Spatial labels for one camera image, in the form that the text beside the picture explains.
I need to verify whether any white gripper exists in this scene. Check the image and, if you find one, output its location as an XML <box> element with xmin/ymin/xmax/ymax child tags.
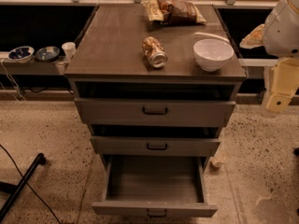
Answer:
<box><xmin>240</xmin><ymin>0</ymin><xmax>299</xmax><ymax>113</ymax></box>

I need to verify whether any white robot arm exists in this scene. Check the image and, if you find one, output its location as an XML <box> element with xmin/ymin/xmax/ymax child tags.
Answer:
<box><xmin>240</xmin><ymin>0</ymin><xmax>299</xmax><ymax>113</ymax></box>

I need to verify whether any grey drawer cabinet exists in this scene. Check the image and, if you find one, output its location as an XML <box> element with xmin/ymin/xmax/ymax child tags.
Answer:
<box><xmin>65</xmin><ymin>4</ymin><xmax>246</xmax><ymax>217</ymax></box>

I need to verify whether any bottom grey drawer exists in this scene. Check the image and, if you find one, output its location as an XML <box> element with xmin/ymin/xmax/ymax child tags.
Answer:
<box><xmin>93</xmin><ymin>155</ymin><xmax>218</xmax><ymax>217</ymax></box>

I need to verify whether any grey drawer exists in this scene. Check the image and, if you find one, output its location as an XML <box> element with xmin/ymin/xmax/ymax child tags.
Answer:
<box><xmin>91</xmin><ymin>136</ymin><xmax>220</xmax><ymax>157</ymax></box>
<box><xmin>93</xmin><ymin>155</ymin><xmax>218</xmax><ymax>217</ymax></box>
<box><xmin>75</xmin><ymin>98</ymin><xmax>235</xmax><ymax>127</ymax></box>

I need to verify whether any top grey drawer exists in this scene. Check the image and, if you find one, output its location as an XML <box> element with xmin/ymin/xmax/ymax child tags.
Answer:
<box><xmin>75</xmin><ymin>98</ymin><xmax>235</xmax><ymax>127</ymax></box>

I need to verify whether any middle grey drawer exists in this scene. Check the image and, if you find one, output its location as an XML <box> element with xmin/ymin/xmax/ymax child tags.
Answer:
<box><xmin>91</xmin><ymin>136</ymin><xmax>220</xmax><ymax>157</ymax></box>

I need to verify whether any white ceramic bowl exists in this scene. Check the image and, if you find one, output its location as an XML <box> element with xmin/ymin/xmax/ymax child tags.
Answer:
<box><xmin>193</xmin><ymin>38</ymin><xmax>234</xmax><ymax>72</ymax></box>

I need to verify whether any cabinet caster wheel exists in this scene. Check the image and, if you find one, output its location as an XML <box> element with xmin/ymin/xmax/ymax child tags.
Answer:
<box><xmin>210</xmin><ymin>157</ymin><xmax>225</xmax><ymax>170</ymax></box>

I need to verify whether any brown chip bag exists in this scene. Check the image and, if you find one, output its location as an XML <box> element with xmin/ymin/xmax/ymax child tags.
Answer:
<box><xmin>143</xmin><ymin>0</ymin><xmax>206</xmax><ymax>25</ymax></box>

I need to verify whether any white paper cup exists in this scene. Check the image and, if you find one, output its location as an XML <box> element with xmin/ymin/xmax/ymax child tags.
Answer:
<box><xmin>62</xmin><ymin>42</ymin><xmax>76</xmax><ymax>60</ymax></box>

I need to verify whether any blue dark bowl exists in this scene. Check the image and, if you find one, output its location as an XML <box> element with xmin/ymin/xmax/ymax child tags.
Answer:
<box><xmin>35</xmin><ymin>46</ymin><xmax>60</xmax><ymax>62</ymax></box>

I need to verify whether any blue white bowl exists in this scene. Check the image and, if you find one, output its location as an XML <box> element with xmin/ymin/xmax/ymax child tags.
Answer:
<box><xmin>8</xmin><ymin>46</ymin><xmax>35</xmax><ymax>63</ymax></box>

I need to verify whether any black stand leg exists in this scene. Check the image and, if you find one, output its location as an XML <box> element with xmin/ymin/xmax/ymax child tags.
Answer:
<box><xmin>0</xmin><ymin>153</ymin><xmax>46</xmax><ymax>222</ymax></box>

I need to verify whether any white hanging cable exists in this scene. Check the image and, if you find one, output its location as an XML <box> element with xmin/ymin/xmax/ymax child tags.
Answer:
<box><xmin>0</xmin><ymin>59</ymin><xmax>26</xmax><ymax>103</ymax></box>

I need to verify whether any black floor cable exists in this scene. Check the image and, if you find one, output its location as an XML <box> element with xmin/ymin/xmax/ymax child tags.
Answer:
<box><xmin>0</xmin><ymin>144</ymin><xmax>63</xmax><ymax>224</ymax></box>

